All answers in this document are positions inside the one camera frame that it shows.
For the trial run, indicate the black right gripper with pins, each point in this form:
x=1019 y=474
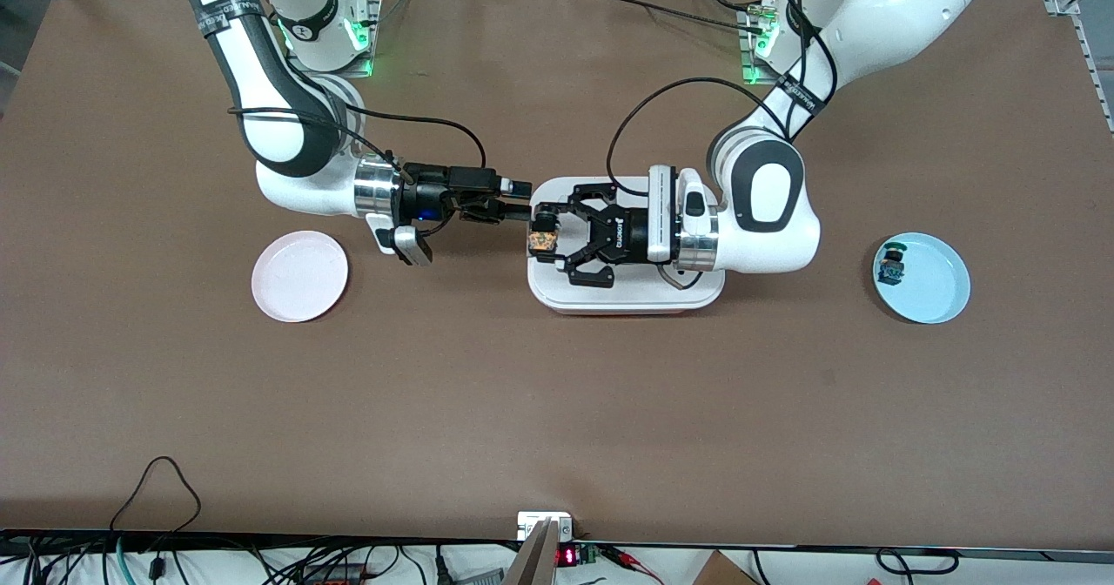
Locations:
x=426 y=195

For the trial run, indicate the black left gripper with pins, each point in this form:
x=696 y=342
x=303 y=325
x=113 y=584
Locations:
x=628 y=235

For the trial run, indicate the orange push-button switch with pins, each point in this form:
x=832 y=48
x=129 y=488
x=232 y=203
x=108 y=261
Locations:
x=541 y=241

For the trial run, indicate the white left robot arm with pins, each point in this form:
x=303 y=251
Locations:
x=783 y=250

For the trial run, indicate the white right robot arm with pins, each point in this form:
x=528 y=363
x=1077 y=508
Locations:
x=291 y=195

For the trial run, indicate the white lidded lunch box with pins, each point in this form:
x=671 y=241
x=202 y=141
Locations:
x=627 y=298

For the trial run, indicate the pale pink round plate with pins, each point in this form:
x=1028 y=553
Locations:
x=299 y=277

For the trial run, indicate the white socket box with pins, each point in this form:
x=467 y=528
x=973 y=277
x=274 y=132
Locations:
x=533 y=522

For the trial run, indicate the red display module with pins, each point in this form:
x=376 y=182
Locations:
x=570 y=556

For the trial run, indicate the aluminium bar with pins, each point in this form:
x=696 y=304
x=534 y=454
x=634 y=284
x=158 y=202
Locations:
x=535 y=559

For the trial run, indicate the light blue round plate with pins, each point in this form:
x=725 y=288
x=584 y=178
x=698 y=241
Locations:
x=936 y=293

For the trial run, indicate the brown cardboard piece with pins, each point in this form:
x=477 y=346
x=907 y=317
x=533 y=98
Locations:
x=722 y=570

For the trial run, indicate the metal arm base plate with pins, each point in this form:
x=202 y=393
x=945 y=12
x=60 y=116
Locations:
x=750 y=76
x=300 y=73

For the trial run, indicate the green push-button switch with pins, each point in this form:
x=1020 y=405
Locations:
x=891 y=265

